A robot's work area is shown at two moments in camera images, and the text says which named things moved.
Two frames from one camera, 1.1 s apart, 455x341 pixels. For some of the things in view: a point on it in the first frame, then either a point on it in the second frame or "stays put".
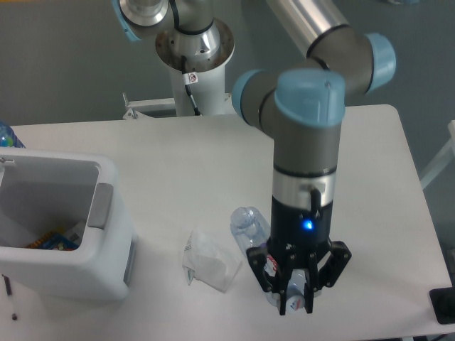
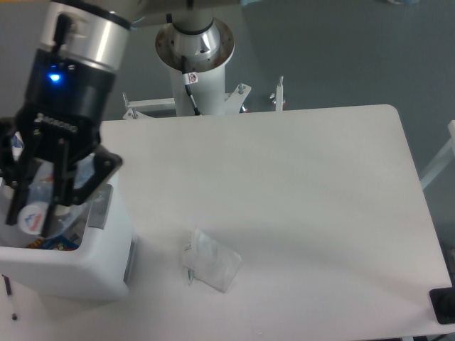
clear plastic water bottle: (252, 229) to (38, 218)
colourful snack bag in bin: (53, 241) stays put
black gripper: (301, 233) to (62, 106)
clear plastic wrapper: (210, 258) stays put
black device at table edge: (443, 301) stays put
